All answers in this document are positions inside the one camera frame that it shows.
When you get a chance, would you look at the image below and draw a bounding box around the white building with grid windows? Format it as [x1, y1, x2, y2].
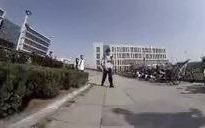
[93, 42, 170, 73]

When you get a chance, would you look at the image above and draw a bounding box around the grey concrete slab pavement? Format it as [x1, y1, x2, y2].
[39, 69, 205, 128]

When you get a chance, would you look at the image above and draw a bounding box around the person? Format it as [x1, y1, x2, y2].
[100, 48, 116, 89]
[74, 57, 80, 71]
[77, 54, 87, 73]

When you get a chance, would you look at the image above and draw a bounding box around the pale concrete kerb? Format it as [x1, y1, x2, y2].
[9, 83, 93, 128]

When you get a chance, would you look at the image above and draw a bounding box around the bare dirt strip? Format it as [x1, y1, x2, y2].
[0, 88, 78, 128]

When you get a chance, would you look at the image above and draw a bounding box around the row of parked bicycles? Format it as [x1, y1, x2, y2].
[118, 49, 205, 89]

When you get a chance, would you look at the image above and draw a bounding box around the row of dark bushes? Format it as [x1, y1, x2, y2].
[0, 43, 74, 70]

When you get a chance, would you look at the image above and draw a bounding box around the striped white office building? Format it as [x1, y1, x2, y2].
[0, 1, 53, 58]

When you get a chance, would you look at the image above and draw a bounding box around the pole with round sign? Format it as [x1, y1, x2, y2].
[22, 9, 33, 28]

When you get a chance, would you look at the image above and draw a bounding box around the trimmed green hedge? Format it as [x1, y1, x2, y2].
[0, 61, 90, 119]

